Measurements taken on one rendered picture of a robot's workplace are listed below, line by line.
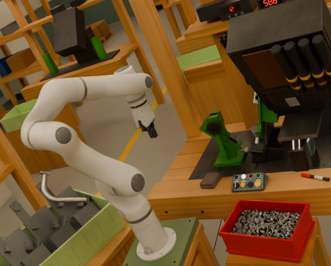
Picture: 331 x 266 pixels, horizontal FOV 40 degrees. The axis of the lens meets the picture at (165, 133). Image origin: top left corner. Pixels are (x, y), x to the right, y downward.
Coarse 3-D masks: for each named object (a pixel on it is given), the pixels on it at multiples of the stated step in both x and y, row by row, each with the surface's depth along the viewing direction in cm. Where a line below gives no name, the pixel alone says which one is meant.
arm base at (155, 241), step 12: (156, 216) 191; (132, 228) 188; (144, 228) 186; (156, 228) 189; (168, 228) 202; (144, 240) 189; (156, 240) 190; (168, 240) 195; (144, 252) 191; (156, 252) 192; (168, 252) 190
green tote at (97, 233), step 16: (80, 192) 251; (112, 208) 230; (96, 224) 224; (112, 224) 230; (32, 240) 244; (80, 240) 218; (96, 240) 224; (0, 256) 233; (64, 256) 213; (80, 256) 219
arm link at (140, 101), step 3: (144, 96) 187; (138, 99) 185; (141, 99) 186; (144, 99) 187; (129, 102) 187; (132, 102) 186; (135, 102) 186; (138, 102) 186; (141, 102) 186; (129, 105) 188; (132, 105) 187; (135, 105) 186; (138, 105) 187
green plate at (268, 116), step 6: (258, 96) 198; (258, 102) 200; (258, 108) 202; (264, 108) 202; (258, 114) 203; (264, 114) 204; (270, 114) 202; (276, 114) 201; (264, 120) 205; (270, 120) 204; (276, 120) 203
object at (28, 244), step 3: (6, 243) 222; (9, 243) 223; (27, 243) 227; (30, 243) 227; (6, 246) 222; (9, 246) 219; (27, 246) 222; (30, 246) 223; (6, 249) 218; (9, 249) 218; (27, 249) 222; (30, 249) 222; (6, 252) 222; (9, 252) 223
